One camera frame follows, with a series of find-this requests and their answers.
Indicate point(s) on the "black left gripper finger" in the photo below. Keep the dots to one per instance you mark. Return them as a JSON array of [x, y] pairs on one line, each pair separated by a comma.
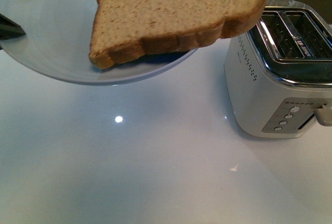
[[9, 29]]

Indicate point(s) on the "light blue round plate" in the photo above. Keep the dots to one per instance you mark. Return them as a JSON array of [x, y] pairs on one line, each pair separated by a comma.
[[57, 43]]

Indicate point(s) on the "slice of toast bread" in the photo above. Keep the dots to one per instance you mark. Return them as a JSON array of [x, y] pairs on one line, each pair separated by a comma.
[[125, 30]]

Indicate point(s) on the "white chrome toaster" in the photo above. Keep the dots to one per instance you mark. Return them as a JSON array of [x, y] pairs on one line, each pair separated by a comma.
[[278, 74]]

